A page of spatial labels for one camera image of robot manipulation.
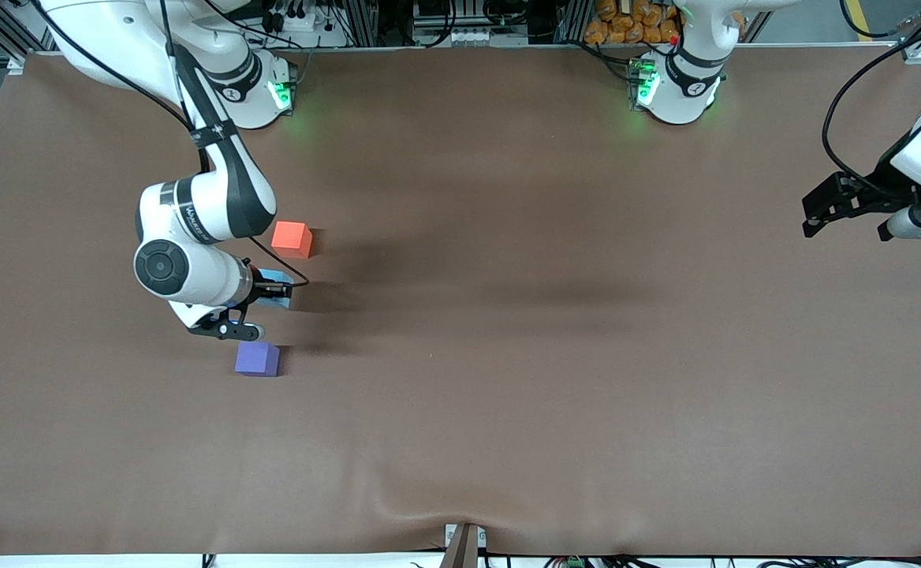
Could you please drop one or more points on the brown table mat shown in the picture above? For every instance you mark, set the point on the brown table mat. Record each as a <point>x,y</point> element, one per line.
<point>468,394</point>

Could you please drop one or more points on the light blue foam block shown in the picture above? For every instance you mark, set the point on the light blue foam block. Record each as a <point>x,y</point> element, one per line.
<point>275,276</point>

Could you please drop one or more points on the purple foam block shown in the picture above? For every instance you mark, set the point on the purple foam block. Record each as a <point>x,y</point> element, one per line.
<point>255,358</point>

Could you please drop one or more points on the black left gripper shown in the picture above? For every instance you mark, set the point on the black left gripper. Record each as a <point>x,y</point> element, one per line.
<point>883,190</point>

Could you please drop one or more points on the aluminium rack with electronics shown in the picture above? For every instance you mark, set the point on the aluminium rack with electronics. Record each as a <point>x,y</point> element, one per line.
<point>468,24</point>

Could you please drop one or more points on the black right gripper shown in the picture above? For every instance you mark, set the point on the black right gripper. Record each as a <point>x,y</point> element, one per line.
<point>259,290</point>

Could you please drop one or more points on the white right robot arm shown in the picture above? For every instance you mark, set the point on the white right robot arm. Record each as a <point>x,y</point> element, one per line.
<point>208,205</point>

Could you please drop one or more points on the white power strip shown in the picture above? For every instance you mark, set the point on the white power strip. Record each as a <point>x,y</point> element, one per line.
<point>303,22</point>

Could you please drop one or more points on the green terminal connector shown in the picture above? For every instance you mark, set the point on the green terminal connector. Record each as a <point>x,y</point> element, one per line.
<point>575,562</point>

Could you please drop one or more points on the orange net bag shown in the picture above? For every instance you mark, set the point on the orange net bag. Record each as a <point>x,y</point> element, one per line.
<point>618,24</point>

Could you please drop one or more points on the aluminium camera mount post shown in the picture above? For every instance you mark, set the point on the aluminium camera mount post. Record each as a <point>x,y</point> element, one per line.
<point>464,552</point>

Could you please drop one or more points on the orange foam block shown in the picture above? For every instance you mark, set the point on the orange foam block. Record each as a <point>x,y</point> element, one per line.
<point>291,239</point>

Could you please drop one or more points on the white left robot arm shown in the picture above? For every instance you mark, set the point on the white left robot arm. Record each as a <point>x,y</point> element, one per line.
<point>677,95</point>

